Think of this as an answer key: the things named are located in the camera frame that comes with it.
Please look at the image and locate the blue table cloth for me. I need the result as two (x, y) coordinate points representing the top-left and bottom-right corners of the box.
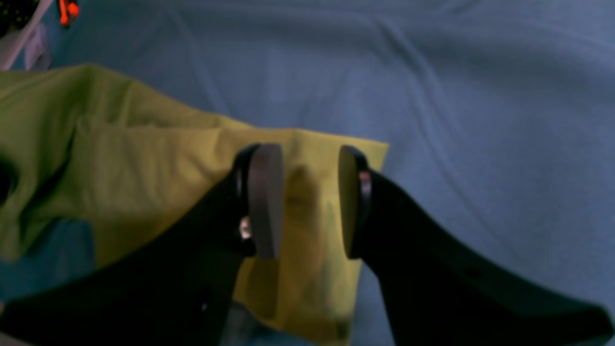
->
(1, 0), (614, 346)

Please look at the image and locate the olive green t-shirt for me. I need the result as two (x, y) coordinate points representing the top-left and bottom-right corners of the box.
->
(0, 65), (388, 346)

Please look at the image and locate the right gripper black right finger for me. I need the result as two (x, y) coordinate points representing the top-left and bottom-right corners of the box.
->
(338, 146), (614, 346)

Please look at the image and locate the black orange tool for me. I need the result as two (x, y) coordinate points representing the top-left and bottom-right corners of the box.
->
(57, 0), (80, 28)

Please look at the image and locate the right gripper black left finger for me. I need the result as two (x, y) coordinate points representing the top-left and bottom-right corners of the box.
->
(1, 144), (283, 346)

